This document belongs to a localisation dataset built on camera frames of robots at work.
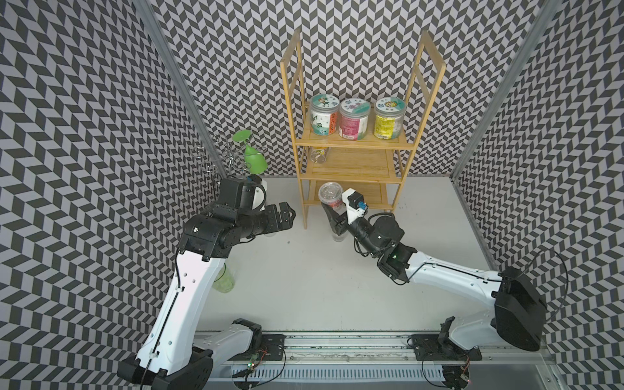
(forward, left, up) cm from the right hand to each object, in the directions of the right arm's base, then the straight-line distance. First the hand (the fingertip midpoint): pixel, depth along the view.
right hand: (331, 199), depth 69 cm
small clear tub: (+17, +4, +2) cm, 17 cm away
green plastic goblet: (+30, +31, -12) cm, 45 cm away
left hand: (-7, +14, 0) cm, 16 cm away
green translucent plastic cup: (-14, +37, -28) cm, 48 cm away
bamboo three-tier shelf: (+13, -2, -2) cm, 14 cm away
